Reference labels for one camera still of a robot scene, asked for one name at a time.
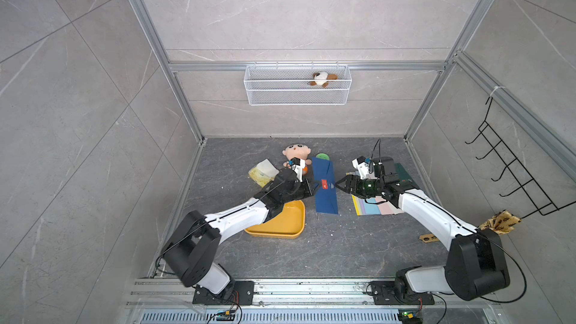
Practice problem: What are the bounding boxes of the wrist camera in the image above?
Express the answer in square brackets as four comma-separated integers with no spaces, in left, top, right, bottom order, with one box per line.
[352,156,374,179]
[288,157,308,182]

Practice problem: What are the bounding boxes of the small brown white plush dog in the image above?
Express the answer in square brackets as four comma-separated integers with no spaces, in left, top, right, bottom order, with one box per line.
[308,71,338,88]

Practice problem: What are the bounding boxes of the pink plush doll orange pants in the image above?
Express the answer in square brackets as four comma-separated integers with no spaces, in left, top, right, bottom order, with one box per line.
[282,143,312,175]

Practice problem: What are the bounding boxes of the yellow plastic storage tray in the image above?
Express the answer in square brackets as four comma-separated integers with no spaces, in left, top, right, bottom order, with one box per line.
[245,200,306,239]

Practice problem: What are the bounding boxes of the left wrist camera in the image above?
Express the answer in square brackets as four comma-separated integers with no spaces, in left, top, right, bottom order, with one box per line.
[288,157,308,182]

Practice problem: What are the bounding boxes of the dark green envelope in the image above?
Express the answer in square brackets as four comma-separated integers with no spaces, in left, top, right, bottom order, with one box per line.
[394,163,416,185]

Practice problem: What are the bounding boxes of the pink envelope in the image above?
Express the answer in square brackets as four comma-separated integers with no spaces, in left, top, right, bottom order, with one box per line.
[377,200,403,215]

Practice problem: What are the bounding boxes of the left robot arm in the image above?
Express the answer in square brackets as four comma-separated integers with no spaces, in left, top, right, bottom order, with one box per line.
[157,168,322,299]

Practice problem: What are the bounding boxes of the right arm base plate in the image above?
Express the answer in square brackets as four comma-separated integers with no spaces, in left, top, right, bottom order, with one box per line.
[365,280,435,306]

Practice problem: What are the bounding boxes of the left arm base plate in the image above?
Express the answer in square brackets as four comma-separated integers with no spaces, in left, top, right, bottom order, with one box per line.
[192,280,255,306]

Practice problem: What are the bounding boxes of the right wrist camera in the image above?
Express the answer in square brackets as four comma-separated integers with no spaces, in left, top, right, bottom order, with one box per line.
[352,156,374,179]

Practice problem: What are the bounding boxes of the white wire mesh basket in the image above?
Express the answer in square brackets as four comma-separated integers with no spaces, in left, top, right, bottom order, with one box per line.
[244,64,353,106]

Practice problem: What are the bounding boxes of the aluminium mounting rail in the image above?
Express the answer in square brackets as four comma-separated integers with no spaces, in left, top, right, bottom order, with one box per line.
[115,277,509,323]

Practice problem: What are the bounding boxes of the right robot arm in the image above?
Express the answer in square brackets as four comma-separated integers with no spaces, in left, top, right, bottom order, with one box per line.
[334,157,510,301]

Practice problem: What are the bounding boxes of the yellow patterned cloth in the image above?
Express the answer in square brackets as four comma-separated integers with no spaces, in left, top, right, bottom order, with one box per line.
[412,207,521,248]

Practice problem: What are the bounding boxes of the black wall hook rack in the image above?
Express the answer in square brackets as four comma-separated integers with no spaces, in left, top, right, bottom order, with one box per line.
[465,97,575,219]

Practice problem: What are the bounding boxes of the yellow envelope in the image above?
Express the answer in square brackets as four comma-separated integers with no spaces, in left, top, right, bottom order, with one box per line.
[352,196,363,216]

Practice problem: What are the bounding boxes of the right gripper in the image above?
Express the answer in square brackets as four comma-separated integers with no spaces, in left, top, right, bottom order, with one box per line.
[334,175,383,197]

